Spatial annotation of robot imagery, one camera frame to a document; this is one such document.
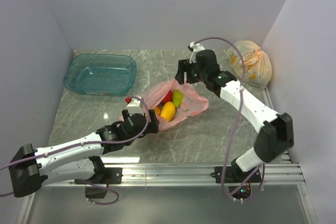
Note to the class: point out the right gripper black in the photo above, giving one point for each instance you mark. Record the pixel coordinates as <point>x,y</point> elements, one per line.
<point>184,66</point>

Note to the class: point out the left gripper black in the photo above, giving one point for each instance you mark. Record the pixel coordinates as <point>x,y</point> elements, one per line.
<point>153,125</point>

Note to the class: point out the pink plastic bag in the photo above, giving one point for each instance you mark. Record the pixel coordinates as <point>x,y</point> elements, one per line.
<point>192,104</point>

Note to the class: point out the yellow fruit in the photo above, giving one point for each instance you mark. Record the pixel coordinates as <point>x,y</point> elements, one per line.
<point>168,111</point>

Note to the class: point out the green pear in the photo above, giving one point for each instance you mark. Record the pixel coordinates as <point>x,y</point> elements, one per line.
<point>177,98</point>

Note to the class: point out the red apple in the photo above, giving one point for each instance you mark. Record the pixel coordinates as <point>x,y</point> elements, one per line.
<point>168,97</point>

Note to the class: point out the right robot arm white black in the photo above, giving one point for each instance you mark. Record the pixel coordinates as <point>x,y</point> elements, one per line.
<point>275,130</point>

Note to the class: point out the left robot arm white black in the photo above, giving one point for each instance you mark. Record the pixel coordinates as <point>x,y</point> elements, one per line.
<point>32,168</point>

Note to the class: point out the small orange fruit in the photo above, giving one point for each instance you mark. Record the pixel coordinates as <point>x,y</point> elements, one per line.
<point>157,110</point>

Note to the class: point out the orange knotted plastic bag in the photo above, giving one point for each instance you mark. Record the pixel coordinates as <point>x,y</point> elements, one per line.
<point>258,68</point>

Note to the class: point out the teal transparent plastic basin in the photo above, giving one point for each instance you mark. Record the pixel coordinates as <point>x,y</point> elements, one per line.
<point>101,74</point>

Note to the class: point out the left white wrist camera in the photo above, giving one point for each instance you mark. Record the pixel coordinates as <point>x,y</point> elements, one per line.
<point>134,106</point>

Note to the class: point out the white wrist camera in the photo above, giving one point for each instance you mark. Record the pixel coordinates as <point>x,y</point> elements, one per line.
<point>194,48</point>
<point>134,106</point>

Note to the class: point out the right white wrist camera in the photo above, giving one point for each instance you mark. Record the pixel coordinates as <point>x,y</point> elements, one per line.
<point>194,48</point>

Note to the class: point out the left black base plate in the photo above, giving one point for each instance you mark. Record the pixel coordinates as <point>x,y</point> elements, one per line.
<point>111,175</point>

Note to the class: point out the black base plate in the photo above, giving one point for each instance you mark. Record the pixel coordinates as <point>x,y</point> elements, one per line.
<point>111,175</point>
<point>232,174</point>

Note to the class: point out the black box under rail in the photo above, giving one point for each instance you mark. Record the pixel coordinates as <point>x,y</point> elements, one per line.
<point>95,193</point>

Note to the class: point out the aluminium mounting rail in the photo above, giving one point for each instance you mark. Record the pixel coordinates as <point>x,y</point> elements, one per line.
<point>199,175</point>

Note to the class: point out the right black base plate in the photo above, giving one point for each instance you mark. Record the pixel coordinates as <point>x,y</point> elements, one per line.
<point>232,174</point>

